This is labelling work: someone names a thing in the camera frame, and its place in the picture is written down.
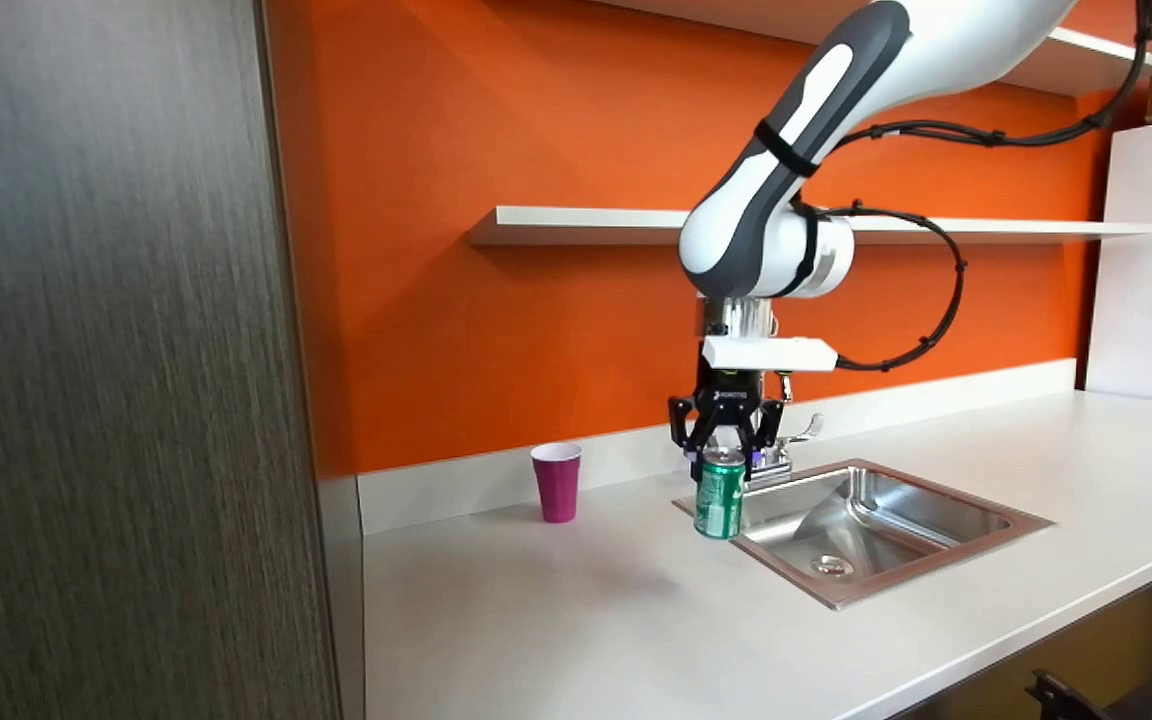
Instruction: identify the thick white wall shelf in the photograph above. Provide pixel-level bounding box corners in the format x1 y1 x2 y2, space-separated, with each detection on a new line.
596 0 1152 99

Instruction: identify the long white wall shelf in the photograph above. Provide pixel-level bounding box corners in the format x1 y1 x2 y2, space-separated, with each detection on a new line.
465 205 1152 249

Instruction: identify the chrome tap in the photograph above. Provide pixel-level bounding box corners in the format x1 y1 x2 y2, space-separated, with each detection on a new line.
748 372 826 483

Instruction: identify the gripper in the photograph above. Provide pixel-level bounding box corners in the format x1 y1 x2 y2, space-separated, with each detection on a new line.
667 370 788 484

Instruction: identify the green can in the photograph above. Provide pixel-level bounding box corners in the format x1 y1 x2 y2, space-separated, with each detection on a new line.
692 446 748 542

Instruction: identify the purple plastic cup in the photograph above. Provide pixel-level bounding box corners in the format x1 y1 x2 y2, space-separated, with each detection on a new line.
530 442 584 525

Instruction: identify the steel sink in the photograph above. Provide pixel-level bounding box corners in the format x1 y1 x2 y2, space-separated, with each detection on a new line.
672 458 1056 612

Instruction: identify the dark wood cabinet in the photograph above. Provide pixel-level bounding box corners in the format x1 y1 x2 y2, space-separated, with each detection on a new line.
0 0 343 720

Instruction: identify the black chair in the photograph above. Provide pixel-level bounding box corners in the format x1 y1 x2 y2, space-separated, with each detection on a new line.
1025 667 1152 720

